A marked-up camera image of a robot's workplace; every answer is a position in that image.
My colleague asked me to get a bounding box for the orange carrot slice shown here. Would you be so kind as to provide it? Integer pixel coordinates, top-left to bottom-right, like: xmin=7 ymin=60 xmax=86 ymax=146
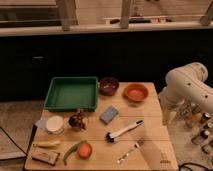
xmin=77 ymin=143 xmax=92 ymax=159

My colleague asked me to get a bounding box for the dark red bowl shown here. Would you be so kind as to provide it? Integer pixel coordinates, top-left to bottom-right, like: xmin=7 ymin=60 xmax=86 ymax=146
xmin=99 ymin=77 xmax=119 ymax=96

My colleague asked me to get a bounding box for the brown wooden block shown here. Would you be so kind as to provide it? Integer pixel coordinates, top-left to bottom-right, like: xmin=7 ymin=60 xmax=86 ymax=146
xmin=32 ymin=148 xmax=60 ymax=166

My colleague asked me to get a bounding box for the green pepper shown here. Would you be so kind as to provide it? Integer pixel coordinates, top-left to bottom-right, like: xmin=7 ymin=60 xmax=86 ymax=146
xmin=63 ymin=141 xmax=83 ymax=165

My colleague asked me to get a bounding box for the blue sponge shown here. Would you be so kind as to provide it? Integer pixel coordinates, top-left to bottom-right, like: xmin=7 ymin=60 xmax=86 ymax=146
xmin=99 ymin=106 xmax=118 ymax=124

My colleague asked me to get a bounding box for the silver fork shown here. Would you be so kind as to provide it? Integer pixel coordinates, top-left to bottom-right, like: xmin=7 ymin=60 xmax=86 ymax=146
xmin=117 ymin=139 xmax=144 ymax=164

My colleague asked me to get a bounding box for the yellow banana piece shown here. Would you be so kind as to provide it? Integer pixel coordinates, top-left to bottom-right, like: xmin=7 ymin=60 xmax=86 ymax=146
xmin=33 ymin=141 xmax=61 ymax=148

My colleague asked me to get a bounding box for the green plastic tray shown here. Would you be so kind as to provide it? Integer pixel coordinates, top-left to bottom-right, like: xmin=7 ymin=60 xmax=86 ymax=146
xmin=44 ymin=77 xmax=98 ymax=112

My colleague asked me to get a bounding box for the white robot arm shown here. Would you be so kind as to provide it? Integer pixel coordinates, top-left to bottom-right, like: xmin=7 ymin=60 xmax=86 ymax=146
xmin=158 ymin=62 xmax=213 ymax=125

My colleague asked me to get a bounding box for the brown toy figure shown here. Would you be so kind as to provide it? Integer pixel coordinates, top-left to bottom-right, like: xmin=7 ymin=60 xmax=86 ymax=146
xmin=68 ymin=109 xmax=86 ymax=131

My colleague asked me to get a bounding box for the black cable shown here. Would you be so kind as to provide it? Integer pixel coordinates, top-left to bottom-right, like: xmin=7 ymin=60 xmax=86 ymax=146
xmin=0 ymin=126 xmax=28 ymax=156

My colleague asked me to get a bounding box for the white round container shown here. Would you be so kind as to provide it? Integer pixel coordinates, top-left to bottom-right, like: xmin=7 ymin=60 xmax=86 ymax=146
xmin=46 ymin=116 xmax=64 ymax=134

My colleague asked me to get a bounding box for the orange bowl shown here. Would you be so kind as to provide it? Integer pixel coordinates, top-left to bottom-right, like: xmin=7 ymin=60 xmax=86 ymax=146
xmin=123 ymin=83 xmax=149 ymax=102

